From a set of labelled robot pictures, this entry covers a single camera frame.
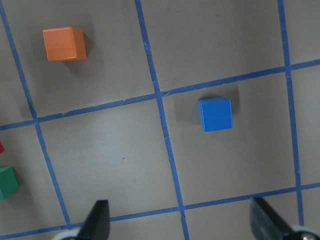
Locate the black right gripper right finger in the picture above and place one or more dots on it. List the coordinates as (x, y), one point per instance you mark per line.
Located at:
(266, 223)

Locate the green wooden block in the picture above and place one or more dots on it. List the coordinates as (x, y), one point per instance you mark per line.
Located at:
(8, 182)

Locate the orange wooden block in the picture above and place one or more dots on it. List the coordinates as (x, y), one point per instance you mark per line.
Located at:
(64, 44)

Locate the blue wooden block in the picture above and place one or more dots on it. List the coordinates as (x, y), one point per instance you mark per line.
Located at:
(215, 114)

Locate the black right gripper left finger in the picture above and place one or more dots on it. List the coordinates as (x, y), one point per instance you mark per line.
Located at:
(97, 223)

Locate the red wooden block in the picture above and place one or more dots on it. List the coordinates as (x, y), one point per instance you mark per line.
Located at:
(1, 148)

